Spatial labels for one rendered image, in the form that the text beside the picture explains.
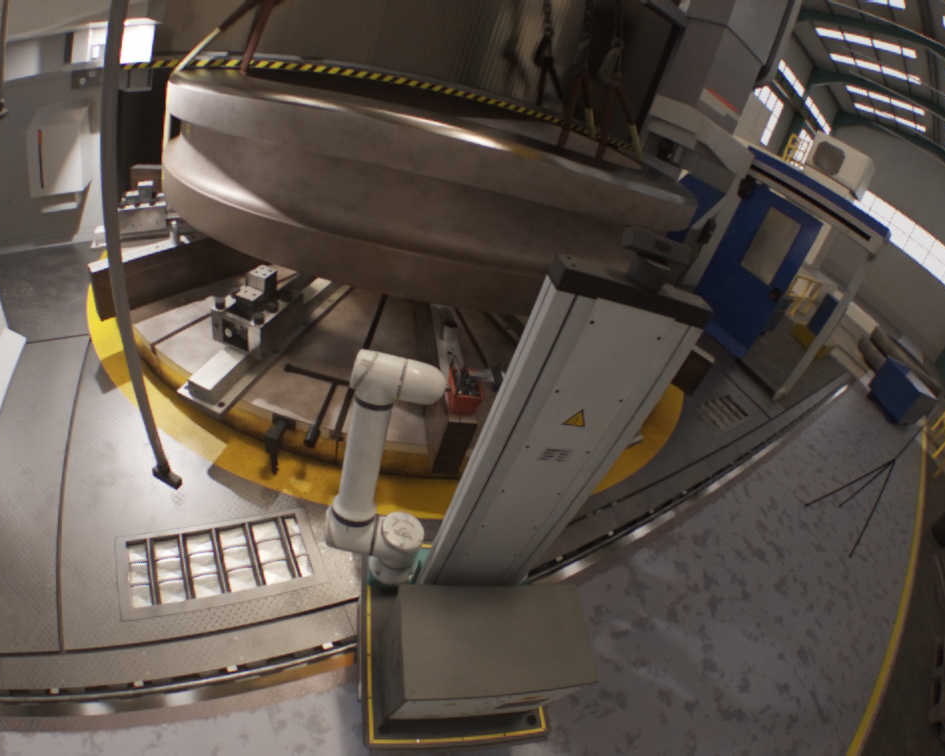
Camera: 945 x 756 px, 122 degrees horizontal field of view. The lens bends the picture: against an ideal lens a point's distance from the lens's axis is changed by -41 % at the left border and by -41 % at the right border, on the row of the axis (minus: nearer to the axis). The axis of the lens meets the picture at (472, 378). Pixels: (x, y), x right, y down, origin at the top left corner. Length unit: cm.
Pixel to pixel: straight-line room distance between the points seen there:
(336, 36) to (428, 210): 301
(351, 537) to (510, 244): 169
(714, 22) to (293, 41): 472
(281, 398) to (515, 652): 177
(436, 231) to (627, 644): 241
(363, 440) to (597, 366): 74
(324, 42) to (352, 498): 432
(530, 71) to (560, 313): 528
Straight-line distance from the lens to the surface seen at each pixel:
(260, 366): 260
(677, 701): 265
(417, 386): 122
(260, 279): 248
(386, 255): 226
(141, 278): 326
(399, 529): 154
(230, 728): 205
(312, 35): 489
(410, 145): 211
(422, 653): 123
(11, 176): 556
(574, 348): 82
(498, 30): 562
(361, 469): 137
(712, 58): 600
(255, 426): 261
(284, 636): 210
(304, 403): 244
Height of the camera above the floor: 201
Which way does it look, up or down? 37 degrees down
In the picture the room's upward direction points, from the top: 20 degrees clockwise
